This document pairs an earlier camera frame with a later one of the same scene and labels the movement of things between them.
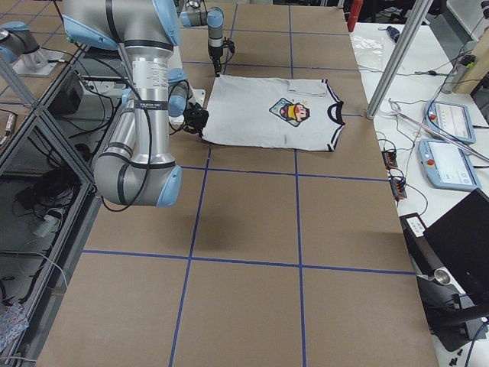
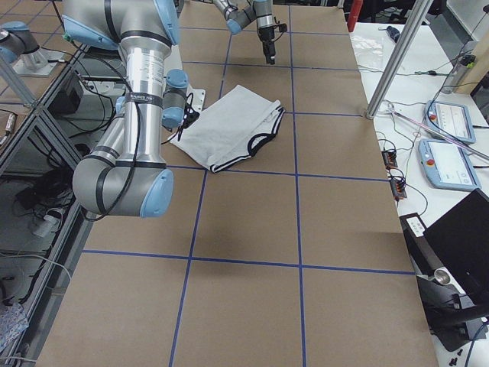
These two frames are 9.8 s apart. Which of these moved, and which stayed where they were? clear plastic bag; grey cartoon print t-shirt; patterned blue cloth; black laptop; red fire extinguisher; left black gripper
Moved: grey cartoon print t-shirt; left black gripper
Stayed: black laptop; red fire extinguisher; clear plastic bag; patterned blue cloth
